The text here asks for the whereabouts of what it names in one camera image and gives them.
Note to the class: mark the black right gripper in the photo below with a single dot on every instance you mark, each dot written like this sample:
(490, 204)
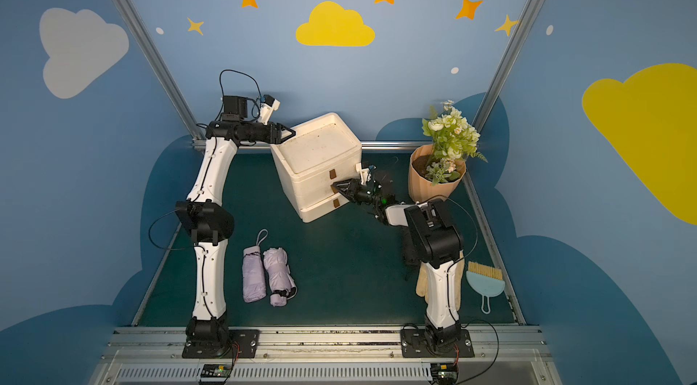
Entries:
(358, 191)

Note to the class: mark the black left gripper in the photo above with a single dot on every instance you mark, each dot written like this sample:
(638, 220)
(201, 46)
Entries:
(273, 133)

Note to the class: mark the lilac umbrella with strap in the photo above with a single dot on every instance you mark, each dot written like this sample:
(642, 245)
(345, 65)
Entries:
(253, 271)

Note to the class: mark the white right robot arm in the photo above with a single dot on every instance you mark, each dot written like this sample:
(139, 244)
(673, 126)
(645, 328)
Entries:
(437, 243)

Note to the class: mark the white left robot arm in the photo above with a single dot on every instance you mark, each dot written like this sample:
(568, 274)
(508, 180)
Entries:
(210, 227)

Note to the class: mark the white drawer cabinet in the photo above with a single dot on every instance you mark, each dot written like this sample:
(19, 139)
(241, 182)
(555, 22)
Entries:
(322, 152)

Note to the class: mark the terracotta flower pot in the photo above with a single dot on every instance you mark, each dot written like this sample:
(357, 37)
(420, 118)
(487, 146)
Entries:
(421, 189)

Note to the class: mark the white green artificial flowers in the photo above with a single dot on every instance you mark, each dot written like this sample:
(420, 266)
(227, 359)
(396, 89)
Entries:
(454, 139)

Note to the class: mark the beige work glove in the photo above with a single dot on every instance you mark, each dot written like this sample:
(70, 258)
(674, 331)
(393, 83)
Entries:
(456, 273)

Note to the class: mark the light blue hand brush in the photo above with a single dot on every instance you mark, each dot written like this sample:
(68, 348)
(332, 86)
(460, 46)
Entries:
(487, 281)

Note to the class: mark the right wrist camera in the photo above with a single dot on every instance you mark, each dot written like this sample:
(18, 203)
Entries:
(365, 171)

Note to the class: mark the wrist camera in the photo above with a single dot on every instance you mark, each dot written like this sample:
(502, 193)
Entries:
(268, 106)
(365, 171)

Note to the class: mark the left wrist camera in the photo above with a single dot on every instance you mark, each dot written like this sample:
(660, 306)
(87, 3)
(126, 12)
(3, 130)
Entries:
(268, 106)

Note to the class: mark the aluminium back frame rail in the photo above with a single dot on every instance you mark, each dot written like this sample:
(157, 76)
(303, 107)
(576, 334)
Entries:
(367, 146)

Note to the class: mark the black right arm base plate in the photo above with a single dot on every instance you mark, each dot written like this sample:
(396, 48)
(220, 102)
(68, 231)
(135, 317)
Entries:
(414, 344)

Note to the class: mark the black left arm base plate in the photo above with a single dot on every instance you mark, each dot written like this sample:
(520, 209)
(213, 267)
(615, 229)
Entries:
(242, 344)

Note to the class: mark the aluminium left corner post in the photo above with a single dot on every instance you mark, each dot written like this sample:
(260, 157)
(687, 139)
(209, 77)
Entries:
(137, 28)

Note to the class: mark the aluminium corner post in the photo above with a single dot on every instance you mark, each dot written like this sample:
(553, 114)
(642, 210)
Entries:
(513, 49)
(137, 28)

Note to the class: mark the aluminium right corner post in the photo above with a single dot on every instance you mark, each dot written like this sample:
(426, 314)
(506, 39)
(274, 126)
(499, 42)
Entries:
(513, 49)

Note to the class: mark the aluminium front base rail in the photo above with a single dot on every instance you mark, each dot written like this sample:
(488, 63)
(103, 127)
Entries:
(328, 355)

